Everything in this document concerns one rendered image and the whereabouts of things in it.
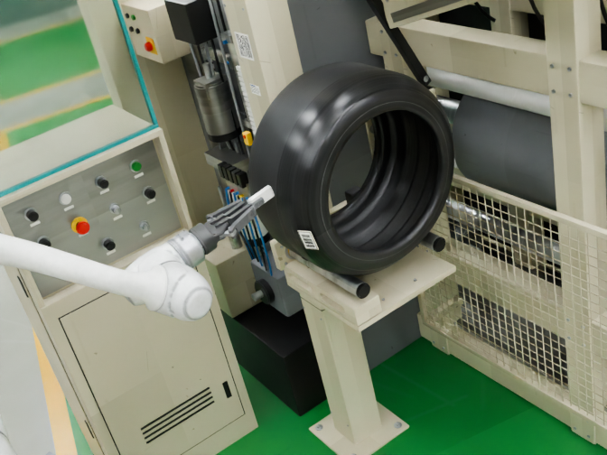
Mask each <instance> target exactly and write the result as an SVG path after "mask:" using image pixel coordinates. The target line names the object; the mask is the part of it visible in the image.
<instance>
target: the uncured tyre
mask: <svg viewBox="0 0 607 455"><path fill-rule="evenodd" d="M369 120H371V123H372V126H373V130H374V138H375V147H374V155H373V160H372V164H371V167H370V170H369V174H368V176H367V178H366V180H365V181H364V183H363V185H362V187H361V188H360V190H359V192H358V193H357V194H356V195H355V197H354V198H353V199H352V200H351V201H350V202H349V203H348V204H347V205H346V206H344V207H343V208H342V209H340V210H338V211H337V212H335V213H333V214H331V215H330V211H329V187H330V181H331V177H332V171H333V168H334V165H335V163H336V161H337V159H338V157H339V155H340V153H341V150H342V149H343V147H344V145H345V144H346V143H347V142H348V141H349V139H350V138H351V136H352V135H353V134H354V133H355V132H356V131H357V130H358V129H359V128H360V127H361V126H362V125H364V124H365V123H366V122H368V121H369ZM453 168H454V149H453V134H452V129H451V126H450V123H449V120H448V117H447V115H446V113H445V111H444V108H443V106H442V105H441V103H440V102H439V100H438V99H437V98H436V96H435V95H434V94H433V93H432V92H431V91H430V90H429V89H428V88H426V87H425V86H424V85H422V84H421V83H420V82H418V81H417V80H415V79H413V78H411V77H409V76H407V75H405V74H402V73H398V72H395V71H392V70H385V69H381V68H378V67H374V66H370V65H367V64H363V63H359V62H353V61H341V62H334V63H330V64H326V65H322V66H319V67H317V68H314V69H312V70H308V71H306V72H305V73H304V74H302V75H300V76H299V77H297V78H296V79H294V80H293V81H292V82H291V83H289V84H288V85H287V86H286V87H285V88H284V89H283V90H282V91H281V92H280V93H279V94H278V95H277V96H276V98H275V99H274V100H273V102H272V103H271V105H270V106H269V108H268V109H267V111H266V112H265V114H264V115H263V117H262V119H261V121H260V123H259V126H258V128H257V131H256V134H255V137H254V140H253V143H252V146H251V151H250V155H249V163H248V185H249V191H250V196H251V197H252V196H253V195H255V194H256V193H257V192H259V191H260V190H262V189H264V188H265V186H267V185H269V186H271V188H272V190H273V192H274V194H275V196H274V197H273V198H271V199H270V200H268V201H267V202H266V203H264V204H263V205H261V206H260V207H259V208H257V209H256V213H257V215H258V217H259V219H260V220H261V222H262V223H263V225H264V226H265V228H266V230H267V231H268V232H269V234H270V235H271V236H272V237H273V238H274V239H275V240H276V241H277V242H279V243H280V244H281V245H283V246H285V247H286V248H288V249H290V250H291V251H293V252H295V253H296V254H298V255H299V256H301V257H303V258H304V259H306V260H308V261H309V262H311V263H313V264H314V265H317V266H318V267H320V268H321V269H323V270H325V271H328V272H331V273H335V274H345V275H364V274H373V273H375V272H378V271H381V270H383V269H385V268H387V267H389V266H391V265H393V264H394V263H396V262H398V261H399V260H400V259H402V258H403V257H404V256H406V255H407V254H408V253H410V252H411V251H412V250H413V249H414V248H415V247H417V246H418V245H419V244H420V243H421V242H422V240H423V239H424V238H425V237H426V236H427V234H428V233H429V232H430V230H431V229H432V228H433V226H434V224H435V222H436V221H437V219H438V218H439V216H440V215H441V213H442V210H443V208H444V205H445V202H446V201H447V198H448V195H449V192H450V188H451V185H452V180H453ZM298 230H300V231H311V233H312V235H313V238H314V240H315V242H316V245H317V246H318V248H319V250H317V249H307V248H305V246H304V243H303V241H302V239H301V238H300V236H299V233H298Z"/></svg>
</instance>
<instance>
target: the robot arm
mask: <svg viewBox="0 0 607 455"><path fill-rule="evenodd" d="M274 196H275V194H274V192H273V190H272V188H271V186H269V185H267V186H265V188H264V189H262V190H260V191H259V192H257V193H256V194H255V195H253V196H252V197H250V198H249V199H248V200H246V198H242V199H243V201H242V200H236V201H234V202H232V203H230V204H229V205H228V206H226V207H224V208H222V209H219V210H217V211H216V212H214V213H211V214H208V215H207V216H206V219H207V222H206V223H205V224H204V225H203V224H201V223H199V224H197V225H196V226H194V227H193V228H191V229H190V230H189V232H188V231H186V230H183V231H182V232H181V233H179V234H178V235H176V236H175V237H173V238H172V239H170V240H168V241H167V242H166V243H164V244H163V245H160V246H157V247H154V248H153V249H151V250H149V251H148V252H146V253H145V254H143V255H141V256H140V257H138V258H137V259H136V260H135V261H134V262H133V263H132V264H131V265H130V266H128V268H127V269H126V270H122V269H118V268H115V267H112V266H108V265H103V264H101V263H98V262H95V261H91V260H88V259H86V258H83V257H80V256H77V255H73V254H70V253H66V252H63V251H60V250H58V249H55V248H52V247H49V246H44V245H41V244H37V243H34V242H31V241H28V240H24V239H21V238H17V237H11V236H8V235H4V234H1V233H0V265H4V266H12V267H17V268H22V269H25V270H29V271H33V272H36V273H40V274H46V275H49V276H52V277H56V278H59V279H62V280H66V281H69V282H73V283H78V284H82V285H85V286H88V287H92V288H95V289H99V290H102V291H105V292H109V293H114V294H118V295H122V296H125V297H126V299H127V300H128V301H129V302H131V303H132V304H133V305H134V306H137V305H143V304H145V306H146V308H147V309H148V310H149V311H155V312H159V313H162V314H163V315H166V316H169V317H171V318H176V319H178V320H184V321H195V320H200V319H202V318H203V317H204V316H205V315H206V314H207V313H208V312H209V310H210V306H211V304H212V298H213V293H212V290H211V288H210V285H209V283H208V282H207V281H206V279H205V278H204V277H203V276H202V275H200V274H199V273H198V272H196V271H195V270H194V269H193V268H194V267H195V266H197V265H199V264H200V263H201V262H203V261H204V260H205V255H207V254H209V253H210V252H212V251H213V250H214V249H216V248H217V246H218V242H219V241H220V240H222V239H224V238H225V237H231V238H232V239H234V238H236V237H237V235H238V233H239V232H240V231H241V230H242V229H243V228H244V227H245V226H246V225H247V224H248V223H249V222H250V221H251V220H252V219H253V218H254V217H255V216H256V215H257V213H256V209H257V208H259V207H260V206H261V205H263V204H264V203H266V202H267V201H268V200H270V199H271V198H273V197H274ZM0 455H16V454H15V452H14V449H13V447H12V445H11V444H10V442H9V439H8V435H7V432H6V429H5V426H4V423H3V421H2V417H1V414H0Z"/></svg>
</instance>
